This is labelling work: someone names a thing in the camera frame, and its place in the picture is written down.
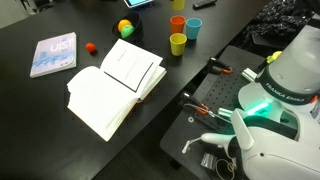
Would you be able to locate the yellow plastic cup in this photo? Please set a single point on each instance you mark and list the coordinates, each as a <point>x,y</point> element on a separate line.
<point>178,4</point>
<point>178,45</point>

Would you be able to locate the blue plastic cup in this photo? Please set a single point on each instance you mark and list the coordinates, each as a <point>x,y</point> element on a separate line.
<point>193,29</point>

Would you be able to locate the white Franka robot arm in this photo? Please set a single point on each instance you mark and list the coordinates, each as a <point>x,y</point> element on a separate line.
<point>283,156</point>

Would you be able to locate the black orange spring clamp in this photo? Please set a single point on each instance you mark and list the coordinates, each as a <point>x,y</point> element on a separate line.
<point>195,101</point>
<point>218,65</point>

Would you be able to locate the small white washer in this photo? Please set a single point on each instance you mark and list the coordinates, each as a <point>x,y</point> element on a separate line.
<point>190,119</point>

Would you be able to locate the open white book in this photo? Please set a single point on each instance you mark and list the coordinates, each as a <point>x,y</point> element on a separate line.
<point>100,96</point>

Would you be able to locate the black perforated base board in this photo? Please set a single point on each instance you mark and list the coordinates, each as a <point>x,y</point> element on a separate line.
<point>221,88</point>

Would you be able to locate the green toy fruit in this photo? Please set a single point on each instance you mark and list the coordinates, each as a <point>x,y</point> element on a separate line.
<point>127,31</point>

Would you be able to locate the orange plastic cup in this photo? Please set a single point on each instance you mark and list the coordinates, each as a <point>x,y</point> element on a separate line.
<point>177,25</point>

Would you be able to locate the aluminium extrusion bar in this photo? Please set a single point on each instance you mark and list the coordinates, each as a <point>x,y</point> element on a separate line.
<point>225,112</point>
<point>249,74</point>

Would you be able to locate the black bowl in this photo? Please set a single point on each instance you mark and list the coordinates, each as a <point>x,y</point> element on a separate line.
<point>137,21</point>

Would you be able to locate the orange toy fruit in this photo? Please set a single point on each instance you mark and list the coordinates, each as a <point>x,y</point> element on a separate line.
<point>124,23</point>

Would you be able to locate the small red ball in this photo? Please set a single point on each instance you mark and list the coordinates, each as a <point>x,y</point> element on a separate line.
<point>90,47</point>

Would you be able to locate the small clear plastic bag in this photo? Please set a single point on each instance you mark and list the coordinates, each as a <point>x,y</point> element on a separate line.
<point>208,160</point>

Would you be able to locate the white-framed tablet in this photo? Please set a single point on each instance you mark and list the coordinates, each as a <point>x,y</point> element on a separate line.
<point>136,2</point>

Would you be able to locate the tan rubber band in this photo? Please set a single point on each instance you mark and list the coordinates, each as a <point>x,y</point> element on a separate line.
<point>217,166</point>

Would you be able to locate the closed UIST book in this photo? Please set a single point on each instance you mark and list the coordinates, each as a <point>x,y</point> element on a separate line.
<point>53,55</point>

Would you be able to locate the yellow-green plug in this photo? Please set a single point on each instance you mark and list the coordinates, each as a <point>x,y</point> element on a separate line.
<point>275,56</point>

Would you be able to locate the dark speckled bag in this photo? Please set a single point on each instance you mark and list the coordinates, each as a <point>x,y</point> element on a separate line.
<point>280,18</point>

